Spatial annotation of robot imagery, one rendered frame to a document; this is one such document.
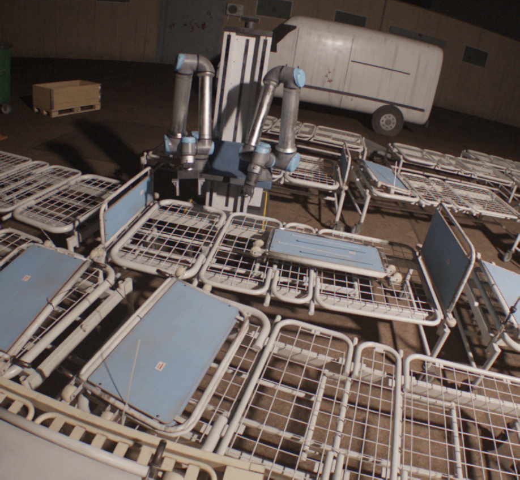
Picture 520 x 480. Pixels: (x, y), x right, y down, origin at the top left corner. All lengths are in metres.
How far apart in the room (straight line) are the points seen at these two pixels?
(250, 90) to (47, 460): 2.51
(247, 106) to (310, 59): 6.33
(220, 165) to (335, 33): 6.72
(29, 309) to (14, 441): 0.74
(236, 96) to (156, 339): 1.91
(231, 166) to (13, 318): 1.89
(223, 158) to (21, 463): 2.36
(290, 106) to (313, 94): 6.71
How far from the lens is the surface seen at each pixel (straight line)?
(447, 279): 2.29
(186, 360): 1.51
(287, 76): 2.44
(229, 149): 2.86
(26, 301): 1.87
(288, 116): 2.51
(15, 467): 1.22
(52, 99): 7.77
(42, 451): 1.21
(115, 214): 2.29
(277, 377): 2.22
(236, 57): 2.83
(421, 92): 9.79
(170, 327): 1.61
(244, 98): 2.85
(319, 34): 9.14
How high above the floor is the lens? 1.69
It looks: 27 degrees down
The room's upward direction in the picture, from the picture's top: 9 degrees clockwise
